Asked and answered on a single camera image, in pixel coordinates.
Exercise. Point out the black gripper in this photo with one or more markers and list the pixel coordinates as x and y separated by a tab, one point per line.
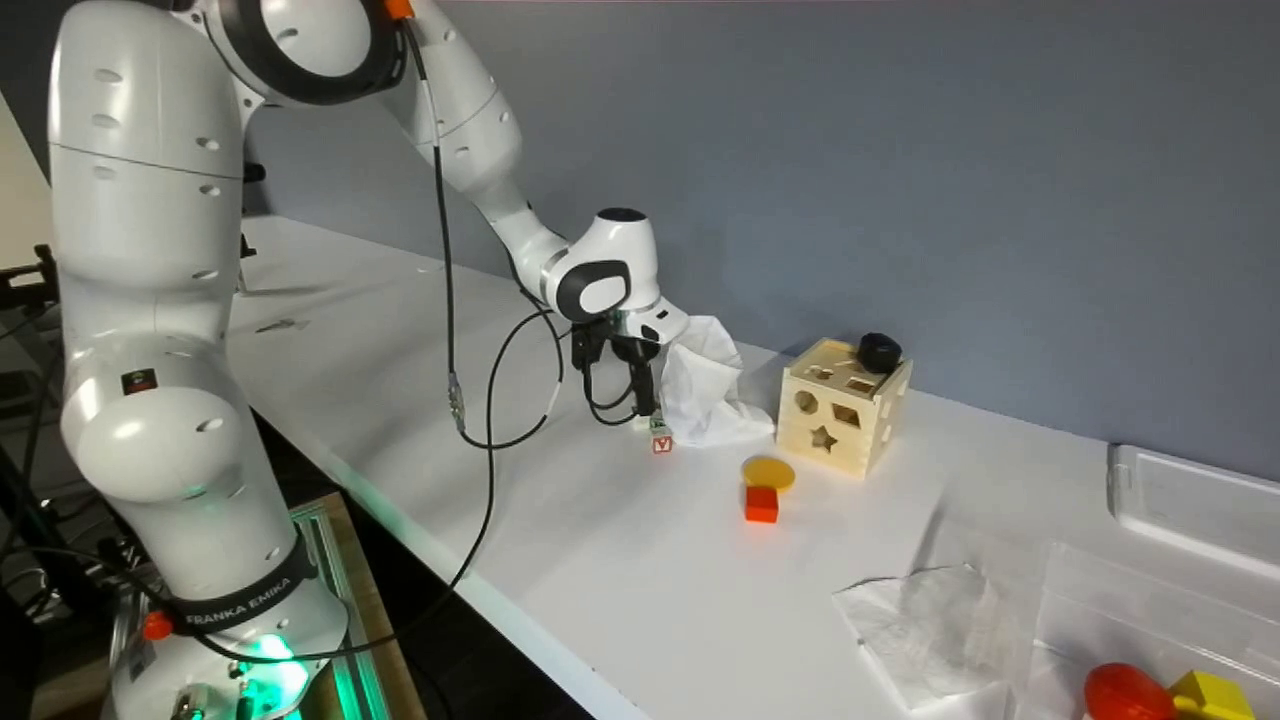
636	348

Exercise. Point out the white plastic bag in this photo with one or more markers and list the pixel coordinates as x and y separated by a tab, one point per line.
720	385

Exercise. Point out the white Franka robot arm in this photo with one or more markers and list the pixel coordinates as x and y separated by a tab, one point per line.
133	265

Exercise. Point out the yellow wooden disc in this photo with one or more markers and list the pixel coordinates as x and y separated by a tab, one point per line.
769	469

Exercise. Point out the red wooden pentagon block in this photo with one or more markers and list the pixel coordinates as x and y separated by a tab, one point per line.
760	504

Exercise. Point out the wooden shape sorter box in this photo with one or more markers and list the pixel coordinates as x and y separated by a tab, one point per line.
842	425

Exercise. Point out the black round cap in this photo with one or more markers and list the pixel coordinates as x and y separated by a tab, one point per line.
879	355

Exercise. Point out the crumpled clear plastic bag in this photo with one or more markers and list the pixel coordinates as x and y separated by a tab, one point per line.
935	613

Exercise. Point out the clear plastic tray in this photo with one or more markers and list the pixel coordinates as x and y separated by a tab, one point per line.
1192	503

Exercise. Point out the clear bag with coloured shapes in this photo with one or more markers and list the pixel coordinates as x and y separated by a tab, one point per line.
1161	625

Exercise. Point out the red toy shape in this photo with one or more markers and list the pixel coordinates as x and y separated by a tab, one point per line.
1127	692

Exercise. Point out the yellow toy shape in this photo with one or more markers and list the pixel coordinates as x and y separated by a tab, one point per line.
1209	696

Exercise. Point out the wooden platform frame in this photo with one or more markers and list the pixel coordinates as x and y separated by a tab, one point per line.
363	573

